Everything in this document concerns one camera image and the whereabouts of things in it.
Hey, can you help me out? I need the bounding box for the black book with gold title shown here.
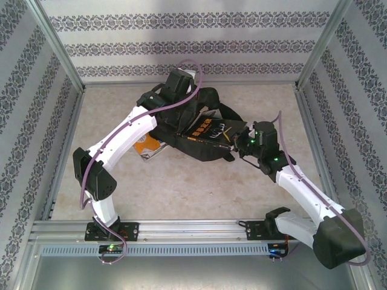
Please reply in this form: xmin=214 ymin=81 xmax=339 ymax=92
xmin=178 ymin=116 xmax=249 ymax=152

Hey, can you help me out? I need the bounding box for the black backpack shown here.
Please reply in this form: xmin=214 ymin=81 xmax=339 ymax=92
xmin=137 ymin=83 xmax=249 ymax=164

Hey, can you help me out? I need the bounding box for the orange and white book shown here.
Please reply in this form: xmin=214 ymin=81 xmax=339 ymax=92
xmin=134 ymin=134 xmax=167 ymax=163

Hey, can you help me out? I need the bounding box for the small right controller board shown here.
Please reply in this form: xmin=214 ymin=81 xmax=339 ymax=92
xmin=268 ymin=243 xmax=290 ymax=257

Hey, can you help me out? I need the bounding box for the small controller board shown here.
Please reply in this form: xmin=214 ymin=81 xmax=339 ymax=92
xmin=99 ymin=243 xmax=123 ymax=254
xmin=268 ymin=243 xmax=290 ymax=257

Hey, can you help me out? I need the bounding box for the grey metal sheet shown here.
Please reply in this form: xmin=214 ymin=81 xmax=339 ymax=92
xmin=18 ymin=253 xmax=372 ymax=290

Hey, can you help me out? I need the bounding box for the small left controller board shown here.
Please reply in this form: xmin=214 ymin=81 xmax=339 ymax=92
xmin=99 ymin=243 xmax=123 ymax=254

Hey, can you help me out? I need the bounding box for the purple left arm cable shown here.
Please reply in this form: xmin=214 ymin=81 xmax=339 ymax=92
xmin=79 ymin=59 xmax=204 ymax=266

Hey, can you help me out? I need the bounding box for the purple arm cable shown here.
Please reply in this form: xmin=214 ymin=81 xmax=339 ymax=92
xmin=272 ymin=111 xmax=372 ymax=267
xmin=79 ymin=59 xmax=204 ymax=266

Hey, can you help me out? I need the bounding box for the aluminium frame side rail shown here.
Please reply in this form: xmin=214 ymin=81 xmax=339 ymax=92
xmin=294 ymin=87 xmax=345 ymax=212
xmin=41 ymin=89 xmax=87 ymax=221

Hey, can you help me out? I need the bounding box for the aluminium frame back rail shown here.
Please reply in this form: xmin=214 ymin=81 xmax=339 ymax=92
xmin=81 ymin=80 xmax=300 ymax=89

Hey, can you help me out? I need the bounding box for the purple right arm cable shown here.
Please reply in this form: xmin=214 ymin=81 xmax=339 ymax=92
xmin=272 ymin=111 xmax=372 ymax=267

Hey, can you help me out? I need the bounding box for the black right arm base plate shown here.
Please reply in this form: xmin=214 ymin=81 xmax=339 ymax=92
xmin=245 ymin=219 xmax=300 ymax=241

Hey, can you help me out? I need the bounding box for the aluminium mounting rail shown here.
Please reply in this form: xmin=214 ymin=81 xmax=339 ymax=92
xmin=30 ymin=219 xmax=357 ymax=242

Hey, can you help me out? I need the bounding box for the aluminium frame post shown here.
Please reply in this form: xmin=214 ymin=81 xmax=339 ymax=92
xmin=25 ymin=0 xmax=85 ymax=91
xmin=294 ymin=0 xmax=354 ymax=90

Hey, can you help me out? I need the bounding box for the grey slotted cable duct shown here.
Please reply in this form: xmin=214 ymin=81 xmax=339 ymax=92
xmin=39 ymin=243 xmax=288 ymax=257

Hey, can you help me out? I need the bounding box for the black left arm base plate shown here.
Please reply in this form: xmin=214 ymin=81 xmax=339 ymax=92
xmin=84 ymin=222 xmax=140 ymax=242

